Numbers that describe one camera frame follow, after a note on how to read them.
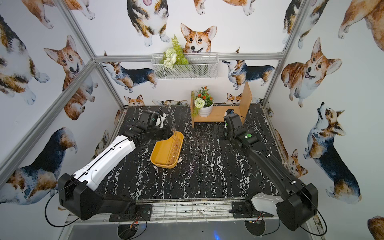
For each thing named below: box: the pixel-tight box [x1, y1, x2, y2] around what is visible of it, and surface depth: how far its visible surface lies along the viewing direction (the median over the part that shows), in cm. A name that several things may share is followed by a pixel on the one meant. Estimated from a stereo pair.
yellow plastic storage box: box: [150, 131, 184, 169], surface depth 95 cm
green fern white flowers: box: [159, 34, 190, 70], surface depth 82 cm
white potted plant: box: [192, 86, 214, 117], surface depth 98 cm
